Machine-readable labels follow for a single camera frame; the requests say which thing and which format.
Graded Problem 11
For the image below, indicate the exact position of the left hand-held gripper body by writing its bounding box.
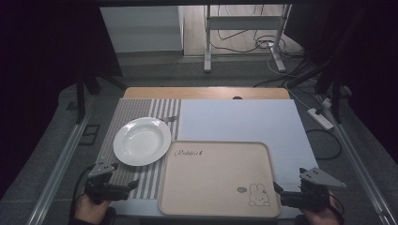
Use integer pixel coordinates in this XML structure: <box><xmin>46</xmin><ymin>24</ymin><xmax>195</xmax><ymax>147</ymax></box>
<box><xmin>84</xmin><ymin>159</ymin><xmax>131</xmax><ymax>205</ymax></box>

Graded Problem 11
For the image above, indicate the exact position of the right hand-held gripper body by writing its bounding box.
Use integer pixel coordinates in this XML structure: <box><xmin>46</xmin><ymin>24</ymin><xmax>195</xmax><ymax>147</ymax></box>
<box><xmin>280</xmin><ymin>166</ymin><xmax>347</xmax><ymax>214</ymax></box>

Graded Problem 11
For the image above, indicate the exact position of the white plate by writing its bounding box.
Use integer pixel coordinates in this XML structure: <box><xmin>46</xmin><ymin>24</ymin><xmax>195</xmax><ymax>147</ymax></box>
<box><xmin>113</xmin><ymin>116</ymin><xmax>173</xmax><ymax>167</ymax></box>

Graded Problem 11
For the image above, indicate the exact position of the person's right hand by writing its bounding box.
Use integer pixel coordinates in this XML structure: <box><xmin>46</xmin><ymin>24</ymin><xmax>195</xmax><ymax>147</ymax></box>
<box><xmin>299</xmin><ymin>190</ymin><xmax>344</xmax><ymax>225</ymax></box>

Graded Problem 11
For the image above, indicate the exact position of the person's left hand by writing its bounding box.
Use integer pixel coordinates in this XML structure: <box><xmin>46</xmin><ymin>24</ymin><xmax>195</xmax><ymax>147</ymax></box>
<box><xmin>74</xmin><ymin>193</ymin><xmax>111</xmax><ymax>225</ymax></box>

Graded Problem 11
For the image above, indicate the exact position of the black floor socket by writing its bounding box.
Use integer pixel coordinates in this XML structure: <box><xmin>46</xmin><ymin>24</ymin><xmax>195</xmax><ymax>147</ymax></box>
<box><xmin>78</xmin><ymin>123</ymin><xmax>101</xmax><ymax>146</ymax></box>

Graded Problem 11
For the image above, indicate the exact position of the beige tray with rabbit print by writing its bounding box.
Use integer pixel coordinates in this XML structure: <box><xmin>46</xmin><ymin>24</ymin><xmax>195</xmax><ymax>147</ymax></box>
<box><xmin>158</xmin><ymin>140</ymin><xmax>282</xmax><ymax>218</ymax></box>

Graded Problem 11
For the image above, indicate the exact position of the light blue placemat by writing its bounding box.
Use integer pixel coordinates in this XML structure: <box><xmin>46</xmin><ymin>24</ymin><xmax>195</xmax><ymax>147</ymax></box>
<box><xmin>109</xmin><ymin>98</ymin><xmax>319</xmax><ymax>219</ymax></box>

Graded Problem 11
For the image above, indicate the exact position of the metal fork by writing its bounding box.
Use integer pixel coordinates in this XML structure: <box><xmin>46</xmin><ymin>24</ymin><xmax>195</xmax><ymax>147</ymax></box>
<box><xmin>159</xmin><ymin>115</ymin><xmax>180</xmax><ymax>124</ymax></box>

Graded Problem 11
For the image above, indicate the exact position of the grey striped placemat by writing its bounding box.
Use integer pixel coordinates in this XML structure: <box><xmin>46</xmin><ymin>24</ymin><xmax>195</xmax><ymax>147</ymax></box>
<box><xmin>93</xmin><ymin>97</ymin><xmax>182</xmax><ymax>201</ymax></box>

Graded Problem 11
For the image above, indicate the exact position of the white power strip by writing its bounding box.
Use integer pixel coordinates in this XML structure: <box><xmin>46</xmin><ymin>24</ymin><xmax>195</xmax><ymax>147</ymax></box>
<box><xmin>306</xmin><ymin>107</ymin><xmax>335</xmax><ymax>131</ymax></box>

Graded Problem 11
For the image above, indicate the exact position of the black stand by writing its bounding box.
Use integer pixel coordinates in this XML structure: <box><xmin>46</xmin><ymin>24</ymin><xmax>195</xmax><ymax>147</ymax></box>
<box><xmin>314</xmin><ymin>59</ymin><xmax>353</xmax><ymax>125</ymax></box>
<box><xmin>74</xmin><ymin>62</ymin><xmax>128</xmax><ymax>125</ymax></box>

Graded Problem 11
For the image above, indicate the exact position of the white cabinet panel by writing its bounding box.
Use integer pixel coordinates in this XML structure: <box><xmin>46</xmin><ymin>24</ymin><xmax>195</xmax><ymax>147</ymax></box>
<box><xmin>99</xmin><ymin>5</ymin><xmax>185</xmax><ymax>54</ymax></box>

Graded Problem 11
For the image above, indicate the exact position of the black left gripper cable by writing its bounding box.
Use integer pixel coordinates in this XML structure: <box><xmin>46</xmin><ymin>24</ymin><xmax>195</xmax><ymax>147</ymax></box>
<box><xmin>69</xmin><ymin>164</ymin><xmax>96</xmax><ymax>221</ymax></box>

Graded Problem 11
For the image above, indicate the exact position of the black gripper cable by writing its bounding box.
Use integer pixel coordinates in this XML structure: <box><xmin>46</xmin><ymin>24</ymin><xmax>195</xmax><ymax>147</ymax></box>
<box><xmin>69</xmin><ymin>164</ymin><xmax>96</xmax><ymax>221</ymax></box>
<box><xmin>328</xmin><ymin>192</ymin><xmax>345</xmax><ymax>221</ymax></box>

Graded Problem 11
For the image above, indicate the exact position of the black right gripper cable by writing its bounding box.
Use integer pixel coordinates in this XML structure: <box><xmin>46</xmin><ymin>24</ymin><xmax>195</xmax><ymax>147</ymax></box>
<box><xmin>328</xmin><ymin>192</ymin><xmax>345</xmax><ymax>221</ymax></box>

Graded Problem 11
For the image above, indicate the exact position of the aluminium floor rail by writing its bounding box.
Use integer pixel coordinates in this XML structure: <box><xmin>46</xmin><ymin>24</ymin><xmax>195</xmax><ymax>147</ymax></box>
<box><xmin>323</xmin><ymin>107</ymin><xmax>398</xmax><ymax>225</ymax></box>
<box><xmin>27</xmin><ymin>113</ymin><xmax>92</xmax><ymax>225</ymax></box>

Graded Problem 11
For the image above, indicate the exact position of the black looped floor cable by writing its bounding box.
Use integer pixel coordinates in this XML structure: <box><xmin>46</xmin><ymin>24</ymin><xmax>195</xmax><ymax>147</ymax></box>
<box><xmin>305</xmin><ymin>128</ymin><xmax>343</xmax><ymax>161</ymax></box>

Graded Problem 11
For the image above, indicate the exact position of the tangle of floor cables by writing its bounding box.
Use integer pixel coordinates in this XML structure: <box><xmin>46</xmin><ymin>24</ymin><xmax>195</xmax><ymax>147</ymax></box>
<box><xmin>209</xmin><ymin>4</ymin><xmax>323</xmax><ymax>88</ymax></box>

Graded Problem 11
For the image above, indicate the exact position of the white metal stand frame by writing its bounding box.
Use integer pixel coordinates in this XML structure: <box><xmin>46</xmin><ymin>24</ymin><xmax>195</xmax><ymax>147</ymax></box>
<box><xmin>203</xmin><ymin>4</ymin><xmax>293</xmax><ymax>74</ymax></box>

